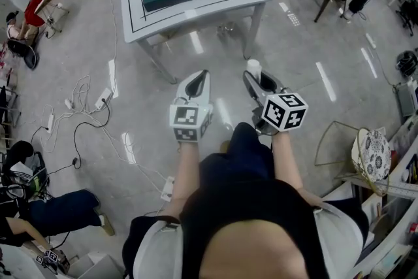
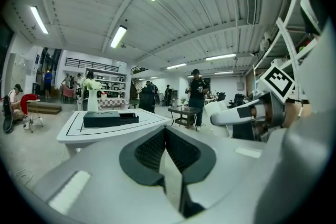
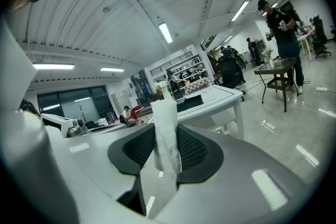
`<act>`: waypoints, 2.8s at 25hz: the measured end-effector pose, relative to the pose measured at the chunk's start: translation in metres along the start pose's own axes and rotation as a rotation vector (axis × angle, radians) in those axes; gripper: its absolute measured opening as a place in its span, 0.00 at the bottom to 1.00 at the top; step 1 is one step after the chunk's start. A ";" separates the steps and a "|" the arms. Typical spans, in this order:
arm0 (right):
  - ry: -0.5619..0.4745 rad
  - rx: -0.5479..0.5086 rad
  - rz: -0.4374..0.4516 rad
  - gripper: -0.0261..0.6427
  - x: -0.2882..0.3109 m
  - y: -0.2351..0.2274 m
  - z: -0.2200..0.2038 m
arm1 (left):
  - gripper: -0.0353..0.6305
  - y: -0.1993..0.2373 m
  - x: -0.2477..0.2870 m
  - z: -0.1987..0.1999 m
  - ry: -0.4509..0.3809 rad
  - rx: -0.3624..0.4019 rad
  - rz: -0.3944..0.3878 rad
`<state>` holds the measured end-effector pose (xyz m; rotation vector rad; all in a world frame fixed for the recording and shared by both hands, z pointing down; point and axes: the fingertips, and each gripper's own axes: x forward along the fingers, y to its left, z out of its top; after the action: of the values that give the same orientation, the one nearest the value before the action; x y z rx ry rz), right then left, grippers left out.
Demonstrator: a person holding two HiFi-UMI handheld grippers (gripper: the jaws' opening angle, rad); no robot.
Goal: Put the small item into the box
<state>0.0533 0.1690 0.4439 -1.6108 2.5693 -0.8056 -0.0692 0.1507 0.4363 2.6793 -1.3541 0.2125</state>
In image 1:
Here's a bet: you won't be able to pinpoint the grey computer case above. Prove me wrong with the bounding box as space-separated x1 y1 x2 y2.
393 78 418 118

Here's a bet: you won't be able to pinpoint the white shelf unit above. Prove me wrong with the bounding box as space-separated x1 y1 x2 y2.
319 117 418 279

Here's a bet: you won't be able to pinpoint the person's black and white top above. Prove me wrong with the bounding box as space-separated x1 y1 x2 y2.
121 178 370 279

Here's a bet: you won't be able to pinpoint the small white cylinder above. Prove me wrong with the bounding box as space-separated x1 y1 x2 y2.
246 59 263 81

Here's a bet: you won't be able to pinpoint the person's dark trousers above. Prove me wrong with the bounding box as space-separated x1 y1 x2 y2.
198 122 276 186

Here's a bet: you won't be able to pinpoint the white drawer cabinet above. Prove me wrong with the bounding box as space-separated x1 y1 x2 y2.
67 251 127 279

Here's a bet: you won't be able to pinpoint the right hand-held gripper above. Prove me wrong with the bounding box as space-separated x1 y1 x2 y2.
243 70 310 137

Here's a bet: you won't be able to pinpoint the person's left forearm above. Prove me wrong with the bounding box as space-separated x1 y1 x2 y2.
161 140 201 227

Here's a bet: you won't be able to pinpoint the round patterned wire basket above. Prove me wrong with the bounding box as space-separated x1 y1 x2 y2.
314 120 392 197

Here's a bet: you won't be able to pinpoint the person's right forearm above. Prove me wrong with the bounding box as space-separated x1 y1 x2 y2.
270 131 324 208

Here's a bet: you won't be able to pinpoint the white floor cable tangle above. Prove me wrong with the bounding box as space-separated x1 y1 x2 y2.
42 74 170 187

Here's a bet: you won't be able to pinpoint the red chair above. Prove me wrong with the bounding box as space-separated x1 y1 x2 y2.
24 0 70 33

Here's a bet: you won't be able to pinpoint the black floor cable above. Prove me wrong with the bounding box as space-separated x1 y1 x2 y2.
73 97 112 171

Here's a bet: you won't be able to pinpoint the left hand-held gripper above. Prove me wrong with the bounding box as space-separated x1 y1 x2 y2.
169 70 215 144

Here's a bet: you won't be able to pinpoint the black cable bundle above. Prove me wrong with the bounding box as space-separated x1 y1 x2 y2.
395 50 418 78

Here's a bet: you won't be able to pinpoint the black and white patterned cushion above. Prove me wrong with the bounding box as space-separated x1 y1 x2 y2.
351 129 392 184

